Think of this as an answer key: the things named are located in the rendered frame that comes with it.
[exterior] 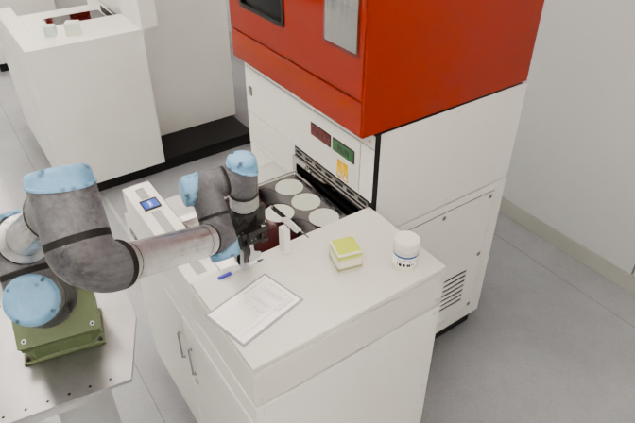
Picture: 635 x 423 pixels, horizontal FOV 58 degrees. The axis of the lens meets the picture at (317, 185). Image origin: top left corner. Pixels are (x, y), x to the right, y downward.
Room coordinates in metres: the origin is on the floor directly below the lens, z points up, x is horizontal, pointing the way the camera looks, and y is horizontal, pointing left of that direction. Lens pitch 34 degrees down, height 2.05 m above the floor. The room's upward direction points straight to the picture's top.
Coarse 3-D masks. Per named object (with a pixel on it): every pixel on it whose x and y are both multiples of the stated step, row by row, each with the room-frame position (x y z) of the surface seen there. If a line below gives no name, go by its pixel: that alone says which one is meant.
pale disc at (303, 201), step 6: (294, 198) 1.61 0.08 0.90; (300, 198) 1.61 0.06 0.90; (306, 198) 1.61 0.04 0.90; (312, 198) 1.61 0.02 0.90; (318, 198) 1.61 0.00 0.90; (294, 204) 1.58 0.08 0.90; (300, 204) 1.58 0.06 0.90; (306, 204) 1.58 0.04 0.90; (312, 204) 1.58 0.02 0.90; (318, 204) 1.58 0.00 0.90; (306, 210) 1.55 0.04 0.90
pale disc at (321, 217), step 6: (318, 210) 1.55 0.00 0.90; (324, 210) 1.55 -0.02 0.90; (330, 210) 1.55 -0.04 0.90; (312, 216) 1.51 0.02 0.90; (318, 216) 1.51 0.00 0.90; (324, 216) 1.51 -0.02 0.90; (330, 216) 1.51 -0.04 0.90; (336, 216) 1.51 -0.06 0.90; (312, 222) 1.48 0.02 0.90; (318, 222) 1.48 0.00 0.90; (324, 222) 1.48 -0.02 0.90; (330, 222) 1.48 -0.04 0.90
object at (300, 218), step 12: (276, 180) 1.72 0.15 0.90; (300, 180) 1.72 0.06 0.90; (264, 192) 1.65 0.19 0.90; (276, 192) 1.65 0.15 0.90; (300, 192) 1.65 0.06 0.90; (312, 192) 1.65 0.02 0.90; (228, 204) 1.58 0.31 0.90; (276, 204) 1.58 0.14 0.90; (288, 204) 1.58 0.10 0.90; (324, 204) 1.58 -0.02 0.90; (300, 216) 1.51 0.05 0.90; (276, 228) 1.44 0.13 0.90; (300, 228) 1.45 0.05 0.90; (312, 228) 1.45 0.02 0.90; (276, 240) 1.39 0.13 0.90
